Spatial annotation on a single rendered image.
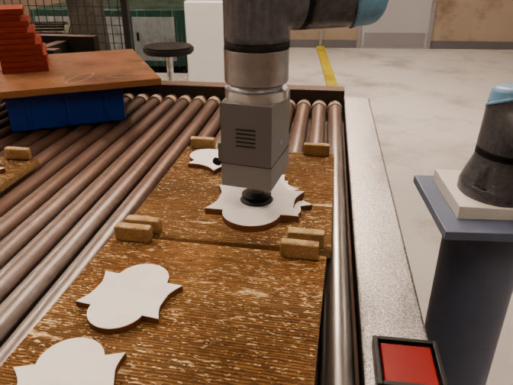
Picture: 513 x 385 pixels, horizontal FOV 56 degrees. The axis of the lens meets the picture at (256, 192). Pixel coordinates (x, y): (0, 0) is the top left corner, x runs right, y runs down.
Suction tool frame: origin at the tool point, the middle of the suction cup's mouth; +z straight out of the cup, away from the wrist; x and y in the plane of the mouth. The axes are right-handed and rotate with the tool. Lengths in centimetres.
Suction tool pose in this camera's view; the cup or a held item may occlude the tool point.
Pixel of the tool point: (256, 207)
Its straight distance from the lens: 64.7
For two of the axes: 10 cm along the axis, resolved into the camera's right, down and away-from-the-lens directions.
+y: -3.0, 4.2, -8.5
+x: 9.5, 1.3, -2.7
